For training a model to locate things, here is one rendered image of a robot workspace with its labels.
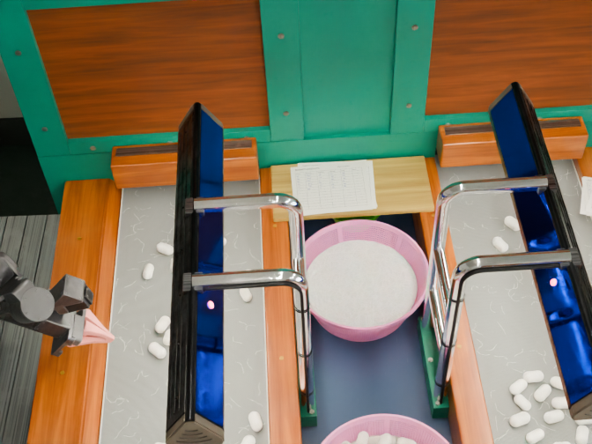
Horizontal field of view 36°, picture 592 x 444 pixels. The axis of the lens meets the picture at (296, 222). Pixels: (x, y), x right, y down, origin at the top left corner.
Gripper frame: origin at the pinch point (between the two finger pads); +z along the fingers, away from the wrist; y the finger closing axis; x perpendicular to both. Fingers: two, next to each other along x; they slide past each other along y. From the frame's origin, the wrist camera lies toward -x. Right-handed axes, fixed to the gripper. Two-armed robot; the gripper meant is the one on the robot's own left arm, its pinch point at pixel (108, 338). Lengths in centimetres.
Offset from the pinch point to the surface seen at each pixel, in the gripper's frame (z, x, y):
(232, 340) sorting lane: 21.3, -8.3, 2.7
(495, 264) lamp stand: 29, -64, -11
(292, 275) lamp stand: 6.3, -44.9, -10.9
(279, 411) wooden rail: 26.1, -15.6, -14.2
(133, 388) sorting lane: 7.5, 3.4, -6.2
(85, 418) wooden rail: 0.4, 6.7, -13.0
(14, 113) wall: 2, 88, 136
